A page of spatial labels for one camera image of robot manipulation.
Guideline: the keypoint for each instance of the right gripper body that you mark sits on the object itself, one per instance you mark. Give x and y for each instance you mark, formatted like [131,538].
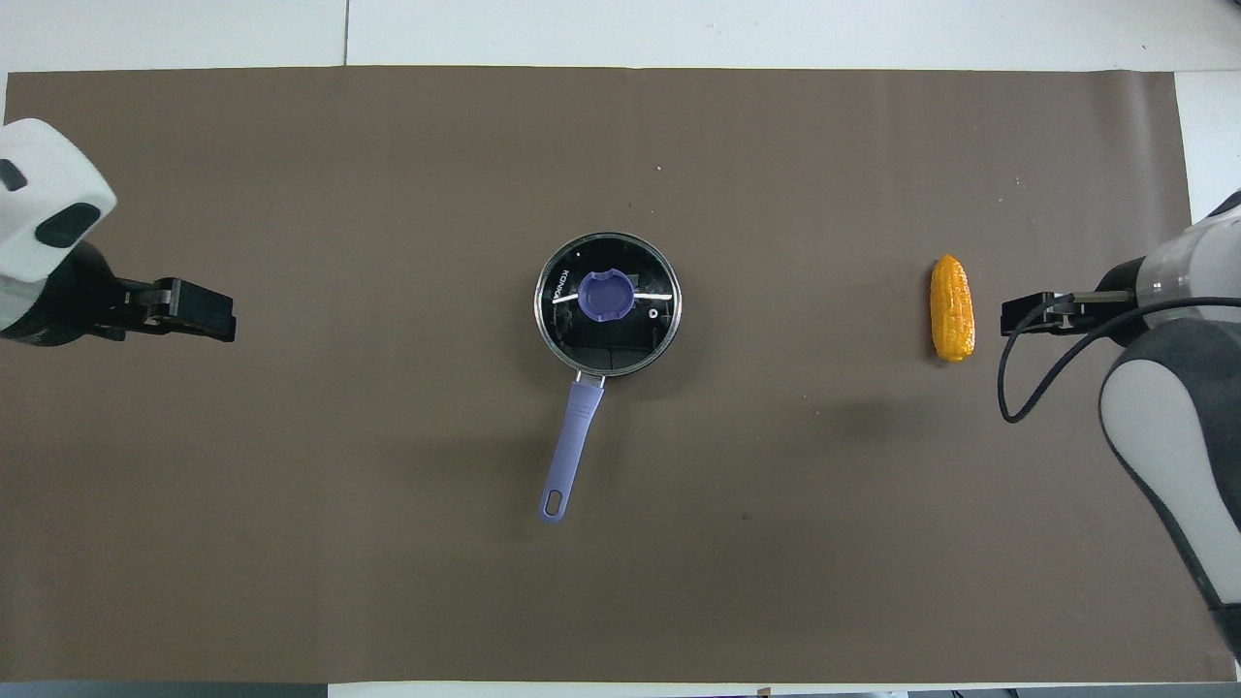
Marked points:
[1100,308]

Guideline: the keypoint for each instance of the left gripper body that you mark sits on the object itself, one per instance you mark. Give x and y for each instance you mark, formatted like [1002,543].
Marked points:
[136,305]

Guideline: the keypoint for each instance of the yellow corn cob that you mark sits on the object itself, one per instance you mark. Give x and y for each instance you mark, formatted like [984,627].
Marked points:
[951,310]

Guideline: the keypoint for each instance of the glass lid purple knob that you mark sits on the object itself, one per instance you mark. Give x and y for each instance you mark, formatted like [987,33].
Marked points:
[606,296]

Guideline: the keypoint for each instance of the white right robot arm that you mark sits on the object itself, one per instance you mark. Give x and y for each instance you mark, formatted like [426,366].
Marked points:
[1163,436]

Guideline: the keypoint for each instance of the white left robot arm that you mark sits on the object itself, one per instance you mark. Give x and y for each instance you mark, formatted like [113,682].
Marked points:
[39,184]

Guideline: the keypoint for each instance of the brown table mat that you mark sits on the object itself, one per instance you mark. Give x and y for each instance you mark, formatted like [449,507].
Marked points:
[388,194]

